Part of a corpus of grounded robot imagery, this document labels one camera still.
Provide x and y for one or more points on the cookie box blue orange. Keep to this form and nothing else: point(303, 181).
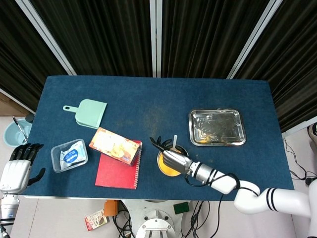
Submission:
point(111, 143)

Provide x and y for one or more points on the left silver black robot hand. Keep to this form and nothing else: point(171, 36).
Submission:
point(15, 173)

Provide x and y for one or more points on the red printed snack packet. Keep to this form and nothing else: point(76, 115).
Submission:
point(95, 220)

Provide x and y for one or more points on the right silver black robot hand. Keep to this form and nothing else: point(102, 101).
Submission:
point(177, 161)

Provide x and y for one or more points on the orange device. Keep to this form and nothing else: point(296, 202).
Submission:
point(111, 208)

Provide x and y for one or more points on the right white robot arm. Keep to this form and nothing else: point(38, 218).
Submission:
point(223, 182)

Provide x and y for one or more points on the mint green dustpan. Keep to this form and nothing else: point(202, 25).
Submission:
point(90, 112)

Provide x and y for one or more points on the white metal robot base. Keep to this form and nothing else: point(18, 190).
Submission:
point(153, 215)

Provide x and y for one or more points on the red spiral notebook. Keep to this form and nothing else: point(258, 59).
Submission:
point(116, 173)

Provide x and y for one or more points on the light blue bucket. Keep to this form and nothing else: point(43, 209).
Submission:
point(11, 134)

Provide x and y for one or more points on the black power adapter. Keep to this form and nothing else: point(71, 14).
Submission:
point(309, 181)

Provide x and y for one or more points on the clear plastic container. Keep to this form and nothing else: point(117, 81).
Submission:
point(55, 161)

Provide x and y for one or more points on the blue white snack packet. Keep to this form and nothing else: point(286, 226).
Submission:
point(71, 156)

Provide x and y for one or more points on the black round knob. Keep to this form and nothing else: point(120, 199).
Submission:
point(29, 118)

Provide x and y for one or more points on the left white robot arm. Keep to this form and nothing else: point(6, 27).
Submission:
point(8, 208)

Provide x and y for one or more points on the black curtain panel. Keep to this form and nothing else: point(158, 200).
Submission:
point(294, 62)
point(205, 37)
point(17, 62)
point(99, 37)

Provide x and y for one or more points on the brown cardboard box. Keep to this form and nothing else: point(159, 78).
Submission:
point(7, 106)

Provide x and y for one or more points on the blue table cloth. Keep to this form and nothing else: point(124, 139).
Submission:
point(153, 99)

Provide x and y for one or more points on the dark green block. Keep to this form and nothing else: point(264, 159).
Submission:
point(181, 208)

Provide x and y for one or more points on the metal tray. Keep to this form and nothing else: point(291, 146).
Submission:
point(218, 126)

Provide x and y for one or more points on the black white shoe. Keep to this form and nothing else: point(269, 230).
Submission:
point(313, 131)

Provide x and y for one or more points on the white plastic spoon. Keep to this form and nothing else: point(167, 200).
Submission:
point(175, 141)

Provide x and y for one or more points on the yellow bowl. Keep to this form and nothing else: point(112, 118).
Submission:
point(182, 149)

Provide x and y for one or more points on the white screen frame post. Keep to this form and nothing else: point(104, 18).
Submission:
point(47, 37)
point(156, 37)
point(255, 37)

